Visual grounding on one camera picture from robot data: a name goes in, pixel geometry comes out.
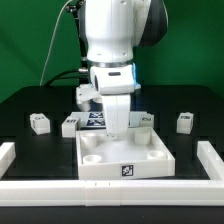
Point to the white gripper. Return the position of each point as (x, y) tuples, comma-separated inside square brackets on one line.
[(116, 109)]

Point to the white square tabletop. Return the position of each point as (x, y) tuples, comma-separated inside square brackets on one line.
[(140, 153)]

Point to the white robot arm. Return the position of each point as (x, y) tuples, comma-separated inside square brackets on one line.
[(112, 28)]

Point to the white sheet with tags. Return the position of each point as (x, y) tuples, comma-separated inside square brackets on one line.
[(96, 119)]

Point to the white U-shaped fence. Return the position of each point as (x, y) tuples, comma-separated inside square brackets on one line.
[(208, 192)]

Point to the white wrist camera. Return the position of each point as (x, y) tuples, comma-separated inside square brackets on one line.
[(86, 93)]

